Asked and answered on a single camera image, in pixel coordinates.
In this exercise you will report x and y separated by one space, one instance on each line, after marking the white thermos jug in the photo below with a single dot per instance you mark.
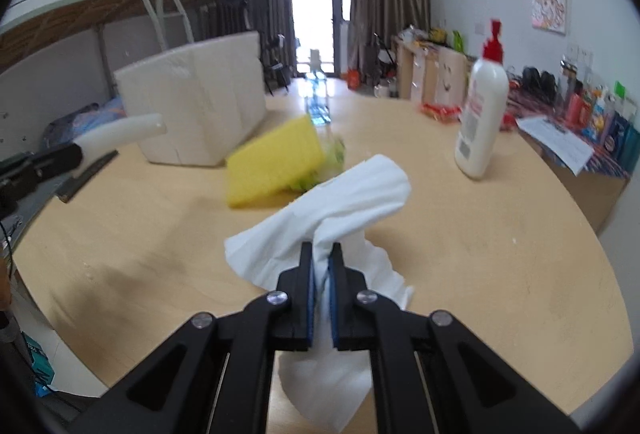
381 91

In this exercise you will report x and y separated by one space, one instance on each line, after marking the orange bag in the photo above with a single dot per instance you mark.
353 80

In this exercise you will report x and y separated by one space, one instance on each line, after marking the green floral tissue pack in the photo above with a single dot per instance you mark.
332 159

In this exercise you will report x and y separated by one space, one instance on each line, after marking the wooden side desk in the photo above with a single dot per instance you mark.
595 199

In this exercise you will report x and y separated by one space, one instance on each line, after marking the yellow sponge cloth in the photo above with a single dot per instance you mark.
270 164

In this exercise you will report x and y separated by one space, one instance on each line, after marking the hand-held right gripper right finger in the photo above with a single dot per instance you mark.
333 314

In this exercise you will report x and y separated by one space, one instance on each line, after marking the wooden chair with smiley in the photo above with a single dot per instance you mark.
450 79

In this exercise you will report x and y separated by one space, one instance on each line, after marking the black folding chair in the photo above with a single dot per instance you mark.
277 69

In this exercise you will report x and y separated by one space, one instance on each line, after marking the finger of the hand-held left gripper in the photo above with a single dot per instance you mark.
57 161

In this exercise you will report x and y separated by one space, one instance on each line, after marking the wooden desk with drawers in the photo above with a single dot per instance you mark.
417 69

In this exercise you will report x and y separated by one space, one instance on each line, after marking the glass balcony door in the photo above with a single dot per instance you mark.
315 4

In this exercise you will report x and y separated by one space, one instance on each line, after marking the clear spray bottle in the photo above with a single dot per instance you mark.
317 106

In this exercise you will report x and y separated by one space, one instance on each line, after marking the black smartphone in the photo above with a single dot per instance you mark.
82 179

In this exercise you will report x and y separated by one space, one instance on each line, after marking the yellow packet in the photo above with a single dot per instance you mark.
439 35

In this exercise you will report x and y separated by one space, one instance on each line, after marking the black folding trolley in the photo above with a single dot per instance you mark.
382 61

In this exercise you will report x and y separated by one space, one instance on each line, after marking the dark hanging clothes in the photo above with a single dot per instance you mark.
232 4

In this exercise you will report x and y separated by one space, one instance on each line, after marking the white paper tissue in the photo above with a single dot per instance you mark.
350 194

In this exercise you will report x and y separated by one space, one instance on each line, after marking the green snack bag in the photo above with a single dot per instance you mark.
458 41

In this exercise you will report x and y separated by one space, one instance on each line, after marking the black headphones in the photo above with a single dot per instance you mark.
540 86

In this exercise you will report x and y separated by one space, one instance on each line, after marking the blue orange checked quilt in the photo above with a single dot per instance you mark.
95 114

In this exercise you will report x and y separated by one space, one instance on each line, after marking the teal cardboard box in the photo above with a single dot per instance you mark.
37 359

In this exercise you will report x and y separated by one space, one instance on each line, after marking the patterned desk cloth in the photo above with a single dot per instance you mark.
607 164

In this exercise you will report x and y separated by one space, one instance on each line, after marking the row of toiletry bottles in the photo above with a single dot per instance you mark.
607 124

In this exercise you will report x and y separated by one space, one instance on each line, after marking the white lotion bottle red pump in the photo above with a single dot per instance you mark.
480 124

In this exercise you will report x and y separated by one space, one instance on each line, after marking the white foam box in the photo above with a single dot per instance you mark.
200 104

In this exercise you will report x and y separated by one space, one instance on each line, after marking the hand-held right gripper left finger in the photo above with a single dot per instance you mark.
312 309

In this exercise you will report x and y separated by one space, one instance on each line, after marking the printed paper sheet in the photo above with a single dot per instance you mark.
555 141

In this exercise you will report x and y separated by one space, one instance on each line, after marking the white wall socket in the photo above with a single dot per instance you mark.
579 56
481 28

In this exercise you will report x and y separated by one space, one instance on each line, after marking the pink cartoon wall poster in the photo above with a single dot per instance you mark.
549 6

